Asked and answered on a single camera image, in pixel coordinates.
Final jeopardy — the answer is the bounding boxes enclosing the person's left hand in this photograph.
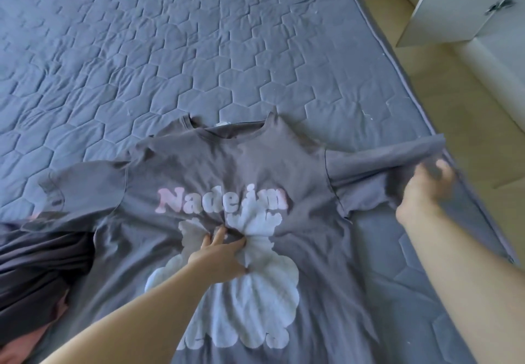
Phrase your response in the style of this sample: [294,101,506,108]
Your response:
[186,225,249,286]

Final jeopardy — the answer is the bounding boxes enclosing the person's right hand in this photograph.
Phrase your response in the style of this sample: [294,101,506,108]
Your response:
[394,158,457,230]

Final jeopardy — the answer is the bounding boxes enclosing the grey printed t-shirt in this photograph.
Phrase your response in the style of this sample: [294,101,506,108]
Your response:
[23,111,449,364]

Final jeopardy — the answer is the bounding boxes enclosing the dark purple garment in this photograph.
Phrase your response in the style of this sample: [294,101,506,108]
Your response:
[0,222,97,350]

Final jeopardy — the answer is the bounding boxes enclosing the pink pajama shirt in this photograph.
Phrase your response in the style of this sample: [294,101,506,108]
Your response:
[0,290,73,364]

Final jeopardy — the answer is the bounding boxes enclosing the blue quilted mattress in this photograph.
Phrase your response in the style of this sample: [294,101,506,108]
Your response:
[0,0,523,364]

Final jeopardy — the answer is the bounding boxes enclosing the person's right forearm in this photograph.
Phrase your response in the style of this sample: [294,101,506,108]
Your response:
[400,206,525,364]

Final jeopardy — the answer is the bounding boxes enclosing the person's left forearm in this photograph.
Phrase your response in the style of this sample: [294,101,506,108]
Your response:
[39,263,224,364]

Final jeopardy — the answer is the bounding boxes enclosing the metal door hinge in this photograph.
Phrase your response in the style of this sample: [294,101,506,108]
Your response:
[486,0,516,15]

